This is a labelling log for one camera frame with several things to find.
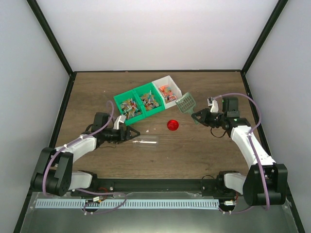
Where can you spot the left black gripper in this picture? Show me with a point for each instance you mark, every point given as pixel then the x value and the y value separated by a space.
pixel 127 133

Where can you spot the light blue slotted strip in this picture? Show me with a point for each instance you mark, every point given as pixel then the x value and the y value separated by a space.
pixel 129 204

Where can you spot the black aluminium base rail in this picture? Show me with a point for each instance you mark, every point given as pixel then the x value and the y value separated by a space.
pixel 155 185

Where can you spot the red jar lid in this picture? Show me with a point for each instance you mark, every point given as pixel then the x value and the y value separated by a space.
pixel 172 125

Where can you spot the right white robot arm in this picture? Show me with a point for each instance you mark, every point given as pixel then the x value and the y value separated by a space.
pixel 266 180

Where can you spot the white candy bin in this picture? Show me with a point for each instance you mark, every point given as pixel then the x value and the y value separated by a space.
pixel 168 90

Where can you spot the clear plastic jar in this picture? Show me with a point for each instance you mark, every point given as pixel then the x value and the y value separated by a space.
pixel 146 141

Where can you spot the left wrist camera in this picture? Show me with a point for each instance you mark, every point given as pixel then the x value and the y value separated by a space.
pixel 119 121

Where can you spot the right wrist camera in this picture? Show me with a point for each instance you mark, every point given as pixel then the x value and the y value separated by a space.
pixel 213 105

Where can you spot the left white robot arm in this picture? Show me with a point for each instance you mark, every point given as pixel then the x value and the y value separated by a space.
pixel 54 173

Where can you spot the green slotted scoop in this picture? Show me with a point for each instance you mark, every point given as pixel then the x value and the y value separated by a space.
pixel 186 105

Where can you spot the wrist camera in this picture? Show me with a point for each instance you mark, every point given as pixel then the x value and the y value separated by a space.
pixel 213 105
pixel 119 121

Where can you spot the green double candy bin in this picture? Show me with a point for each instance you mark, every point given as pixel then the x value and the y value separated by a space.
pixel 139 103

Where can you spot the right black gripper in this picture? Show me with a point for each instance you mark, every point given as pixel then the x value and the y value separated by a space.
pixel 203 113

